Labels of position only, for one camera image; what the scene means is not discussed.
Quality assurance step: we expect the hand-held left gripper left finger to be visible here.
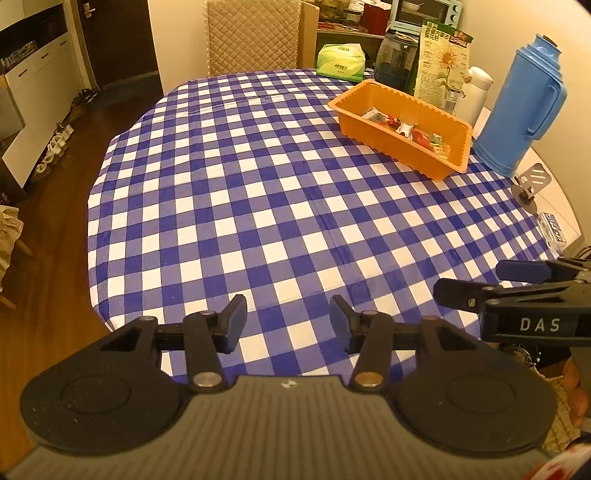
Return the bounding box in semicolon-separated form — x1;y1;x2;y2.
99;294;249;393

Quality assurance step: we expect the light blue toaster oven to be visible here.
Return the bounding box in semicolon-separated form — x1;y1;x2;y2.
389;0;462;38

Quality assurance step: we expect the black device with fan grille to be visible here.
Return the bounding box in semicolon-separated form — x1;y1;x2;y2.
499;342;571;370

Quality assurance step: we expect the blue thermos jug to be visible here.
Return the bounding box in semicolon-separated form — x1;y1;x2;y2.
473;33;568;177

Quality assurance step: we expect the white insulated bottle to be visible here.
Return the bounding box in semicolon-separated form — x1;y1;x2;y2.
455;66;495;125

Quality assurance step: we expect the clear plastic box blue print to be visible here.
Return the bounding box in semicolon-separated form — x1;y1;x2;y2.
538;211;568;254

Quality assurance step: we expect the orange plastic tray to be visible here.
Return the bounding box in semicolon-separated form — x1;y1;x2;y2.
328;79;474;182

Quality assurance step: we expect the grey metal phone stand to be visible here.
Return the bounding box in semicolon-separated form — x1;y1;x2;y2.
512;162;553;214

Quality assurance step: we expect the person's right hand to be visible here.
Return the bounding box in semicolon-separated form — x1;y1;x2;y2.
566;355;591;435

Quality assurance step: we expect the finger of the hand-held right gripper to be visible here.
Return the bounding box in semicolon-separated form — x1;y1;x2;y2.
433;277;591;315
496;258;591;284

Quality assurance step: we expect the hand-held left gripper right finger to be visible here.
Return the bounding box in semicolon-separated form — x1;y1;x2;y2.
329;294;481;393

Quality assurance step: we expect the dark red box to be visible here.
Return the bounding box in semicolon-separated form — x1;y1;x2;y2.
362;2;391;35

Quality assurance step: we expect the green tissue pack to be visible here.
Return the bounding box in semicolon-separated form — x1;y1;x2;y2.
316;43;368;84

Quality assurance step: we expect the beige quilted chair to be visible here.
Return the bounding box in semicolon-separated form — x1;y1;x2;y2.
204;0;301;77

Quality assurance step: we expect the sunflower seed bag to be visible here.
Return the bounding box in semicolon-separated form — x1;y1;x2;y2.
413;18;475;116

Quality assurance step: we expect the dark green humidifier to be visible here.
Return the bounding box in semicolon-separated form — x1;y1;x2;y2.
375;31;421;90

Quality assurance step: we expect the chair with ruffled cover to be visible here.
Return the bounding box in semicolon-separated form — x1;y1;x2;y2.
0;205;34;310

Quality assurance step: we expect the row of shoes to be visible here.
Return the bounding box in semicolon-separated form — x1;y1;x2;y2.
30;88;100;183

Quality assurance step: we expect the red white cloth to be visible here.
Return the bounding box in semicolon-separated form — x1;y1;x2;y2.
526;438;591;480

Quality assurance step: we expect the blue white checked tablecloth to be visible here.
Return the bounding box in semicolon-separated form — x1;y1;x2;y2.
87;68;575;384

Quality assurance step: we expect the wooden side shelf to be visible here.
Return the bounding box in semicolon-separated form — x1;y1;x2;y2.
300;0;386;69

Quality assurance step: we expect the dark wooden door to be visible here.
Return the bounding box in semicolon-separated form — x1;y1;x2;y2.
74;0;160;90

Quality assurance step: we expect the white cabinet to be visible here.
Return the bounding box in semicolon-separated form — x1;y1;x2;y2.
0;0;100;189

